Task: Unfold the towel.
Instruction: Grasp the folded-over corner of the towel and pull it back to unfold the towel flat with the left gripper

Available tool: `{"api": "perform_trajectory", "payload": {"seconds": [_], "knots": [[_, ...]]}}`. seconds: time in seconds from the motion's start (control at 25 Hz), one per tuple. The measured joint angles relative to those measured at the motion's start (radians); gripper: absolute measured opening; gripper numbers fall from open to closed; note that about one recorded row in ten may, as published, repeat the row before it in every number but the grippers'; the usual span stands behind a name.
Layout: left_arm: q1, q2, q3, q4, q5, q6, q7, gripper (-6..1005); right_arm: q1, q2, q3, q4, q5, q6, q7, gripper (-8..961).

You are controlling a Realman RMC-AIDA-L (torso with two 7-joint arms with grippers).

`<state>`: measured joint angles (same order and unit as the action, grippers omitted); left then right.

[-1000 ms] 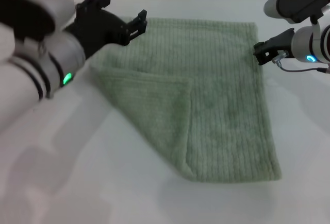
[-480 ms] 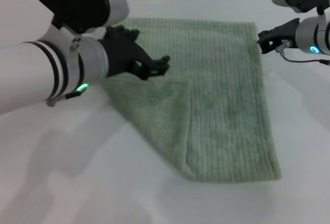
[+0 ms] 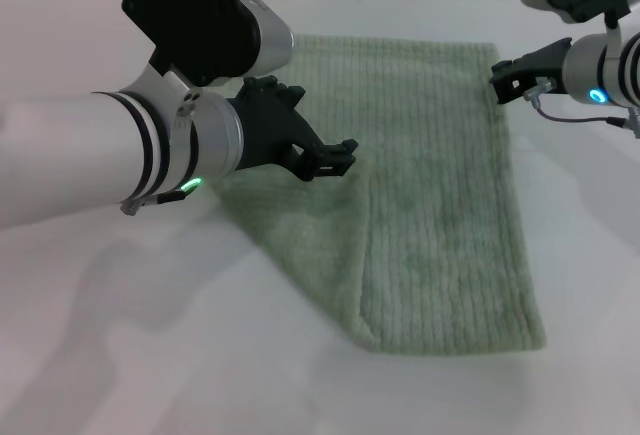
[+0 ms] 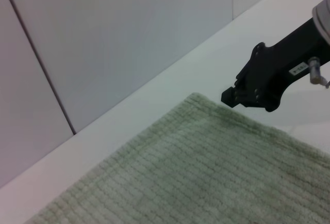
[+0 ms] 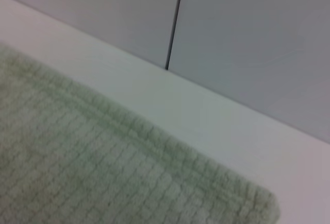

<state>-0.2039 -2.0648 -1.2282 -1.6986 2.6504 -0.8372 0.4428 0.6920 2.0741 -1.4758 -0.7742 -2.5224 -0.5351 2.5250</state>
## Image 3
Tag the white left camera mount bracket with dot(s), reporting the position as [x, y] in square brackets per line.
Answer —
[160, 82]

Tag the white right camera mount bracket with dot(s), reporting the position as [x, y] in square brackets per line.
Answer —
[612, 40]

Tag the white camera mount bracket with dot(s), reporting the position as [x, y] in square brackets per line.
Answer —
[160, 82]
[612, 40]

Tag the pale green ribbed towel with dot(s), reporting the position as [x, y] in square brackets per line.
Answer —
[425, 205]

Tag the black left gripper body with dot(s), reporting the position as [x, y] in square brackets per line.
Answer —
[270, 125]

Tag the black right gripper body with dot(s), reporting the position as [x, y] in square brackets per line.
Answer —
[542, 67]

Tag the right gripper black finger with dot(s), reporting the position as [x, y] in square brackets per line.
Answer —
[506, 69]
[509, 90]

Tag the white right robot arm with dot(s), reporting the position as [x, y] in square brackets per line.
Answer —
[590, 65]

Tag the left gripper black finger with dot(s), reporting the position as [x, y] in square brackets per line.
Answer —
[330, 167]
[340, 150]

